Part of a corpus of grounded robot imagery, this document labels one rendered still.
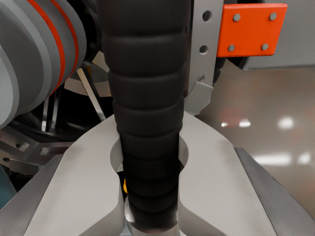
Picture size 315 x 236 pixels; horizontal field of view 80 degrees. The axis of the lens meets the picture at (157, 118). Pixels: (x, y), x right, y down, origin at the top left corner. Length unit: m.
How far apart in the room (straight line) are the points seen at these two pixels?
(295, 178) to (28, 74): 1.36
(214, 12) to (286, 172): 1.22
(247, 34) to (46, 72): 0.27
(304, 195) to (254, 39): 1.10
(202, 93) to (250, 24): 0.12
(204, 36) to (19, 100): 0.24
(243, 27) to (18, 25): 0.27
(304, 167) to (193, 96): 1.24
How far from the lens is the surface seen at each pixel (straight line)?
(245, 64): 0.51
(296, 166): 1.49
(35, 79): 0.22
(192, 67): 0.31
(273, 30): 0.34
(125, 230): 0.76
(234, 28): 0.32
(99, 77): 0.59
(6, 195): 0.42
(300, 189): 1.35
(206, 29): 0.30
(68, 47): 0.27
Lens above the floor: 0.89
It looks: 31 degrees down
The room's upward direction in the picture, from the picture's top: 2 degrees counter-clockwise
